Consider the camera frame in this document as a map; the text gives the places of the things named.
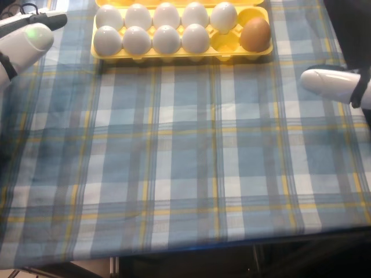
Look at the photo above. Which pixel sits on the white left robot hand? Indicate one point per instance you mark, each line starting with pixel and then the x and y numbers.
pixel 49 21

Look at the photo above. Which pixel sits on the brown egg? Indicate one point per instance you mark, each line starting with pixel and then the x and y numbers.
pixel 255 34

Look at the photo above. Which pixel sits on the yellow egg carton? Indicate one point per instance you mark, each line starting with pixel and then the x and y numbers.
pixel 226 43

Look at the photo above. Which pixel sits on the blue plaid tablecloth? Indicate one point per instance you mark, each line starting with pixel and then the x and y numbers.
pixel 185 144

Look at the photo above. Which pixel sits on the metal table leg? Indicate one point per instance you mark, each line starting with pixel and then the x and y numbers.
pixel 114 266

